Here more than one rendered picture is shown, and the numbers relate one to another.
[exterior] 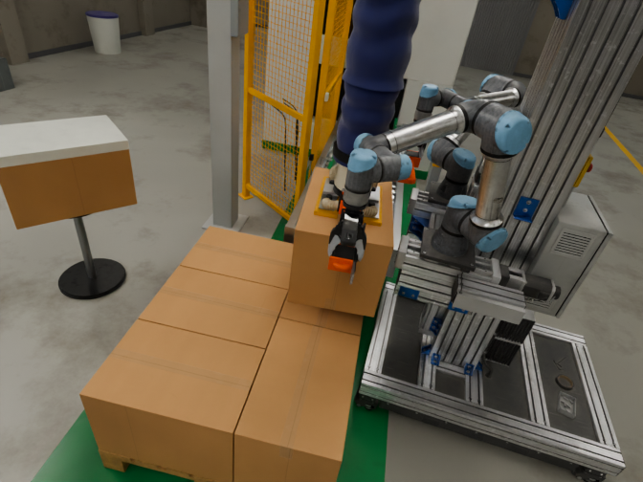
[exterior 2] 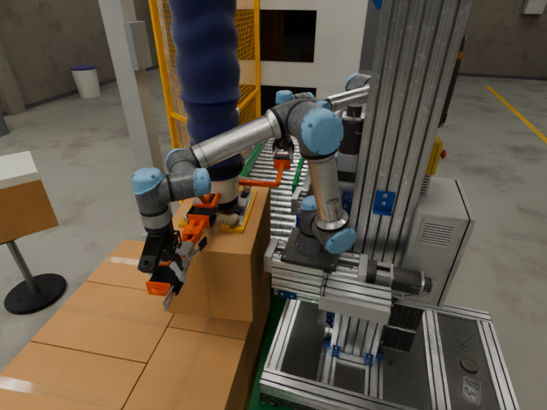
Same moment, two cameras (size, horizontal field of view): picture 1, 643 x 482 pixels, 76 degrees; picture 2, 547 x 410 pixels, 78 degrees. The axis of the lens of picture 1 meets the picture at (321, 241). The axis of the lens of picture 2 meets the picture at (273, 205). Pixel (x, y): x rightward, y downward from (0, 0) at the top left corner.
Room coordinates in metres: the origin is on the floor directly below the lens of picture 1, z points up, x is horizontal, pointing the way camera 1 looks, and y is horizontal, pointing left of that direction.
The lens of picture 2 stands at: (0.35, -0.46, 1.93)
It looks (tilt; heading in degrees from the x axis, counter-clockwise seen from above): 32 degrees down; 5
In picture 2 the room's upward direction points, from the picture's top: straight up
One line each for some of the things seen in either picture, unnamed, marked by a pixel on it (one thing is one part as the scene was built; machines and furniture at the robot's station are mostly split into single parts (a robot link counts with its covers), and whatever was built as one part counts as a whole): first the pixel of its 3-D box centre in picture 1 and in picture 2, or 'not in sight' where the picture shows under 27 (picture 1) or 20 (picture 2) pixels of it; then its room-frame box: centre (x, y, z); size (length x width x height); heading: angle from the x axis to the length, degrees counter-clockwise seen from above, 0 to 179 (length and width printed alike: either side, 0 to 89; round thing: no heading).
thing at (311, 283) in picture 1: (343, 236); (223, 242); (1.66, -0.10, 0.87); 0.60 x 0.40 x 0.40; 178
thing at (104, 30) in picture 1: (104, 32); (86, 81); (7.60, 4.25, 0.30); 0.52 x 0.49 x 0.60; 77
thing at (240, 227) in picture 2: (371, 200); (240, 206); (1.66, -0.20, 1.09); 0.34 x 0.10 x 0.05; 178
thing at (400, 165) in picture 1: (388, 165); (187, 181); (1.14, -0.16, 1.50); 0.11 x 0.11 x 0.08; 28
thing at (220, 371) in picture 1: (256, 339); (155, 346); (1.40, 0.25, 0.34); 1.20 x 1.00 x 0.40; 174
